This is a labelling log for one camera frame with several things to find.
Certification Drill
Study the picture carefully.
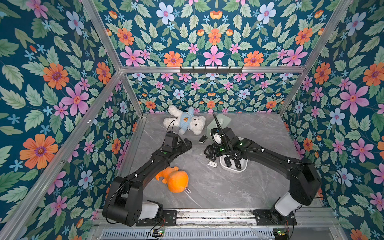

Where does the white storage box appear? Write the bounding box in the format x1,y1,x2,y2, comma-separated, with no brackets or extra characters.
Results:
219,156,249,174

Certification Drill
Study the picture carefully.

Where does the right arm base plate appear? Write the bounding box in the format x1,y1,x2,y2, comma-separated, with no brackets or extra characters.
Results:
252,209,297,226

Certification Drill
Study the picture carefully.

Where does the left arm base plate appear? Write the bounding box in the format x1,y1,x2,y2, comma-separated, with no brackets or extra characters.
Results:
136,210,178,227

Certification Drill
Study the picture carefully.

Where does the orange plush toy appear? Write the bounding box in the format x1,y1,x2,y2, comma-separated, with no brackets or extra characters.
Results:
155,167,189,193

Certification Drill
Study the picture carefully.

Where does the white teddy bear blue shirt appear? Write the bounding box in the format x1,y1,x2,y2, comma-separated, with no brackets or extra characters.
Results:
163,105,206,136

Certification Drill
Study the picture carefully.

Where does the black hook rail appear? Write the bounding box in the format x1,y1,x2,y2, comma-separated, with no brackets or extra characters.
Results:
179,67,243,75

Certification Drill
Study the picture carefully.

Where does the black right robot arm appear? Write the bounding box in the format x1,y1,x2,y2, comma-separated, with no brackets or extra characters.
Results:
204,128,322,225

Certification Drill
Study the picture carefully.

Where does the aluminium front rail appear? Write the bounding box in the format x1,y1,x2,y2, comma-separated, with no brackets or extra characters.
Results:
92,207,340,229

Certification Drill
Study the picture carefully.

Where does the black silver flip key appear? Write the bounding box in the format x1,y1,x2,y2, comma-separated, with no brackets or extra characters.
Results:
198,135,208,144

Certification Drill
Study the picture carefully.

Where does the white key fob with tag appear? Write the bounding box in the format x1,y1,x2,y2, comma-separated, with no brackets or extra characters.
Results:
207,161,218,168

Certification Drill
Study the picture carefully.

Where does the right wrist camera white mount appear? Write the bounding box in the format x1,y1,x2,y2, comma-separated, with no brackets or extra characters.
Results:
213,134,222,145

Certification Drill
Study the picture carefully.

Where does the green tissue box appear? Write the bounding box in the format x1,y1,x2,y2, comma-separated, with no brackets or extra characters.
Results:
207,114,232,129

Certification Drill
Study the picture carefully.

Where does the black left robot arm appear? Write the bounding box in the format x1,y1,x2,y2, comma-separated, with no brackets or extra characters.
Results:
102,131,192,227

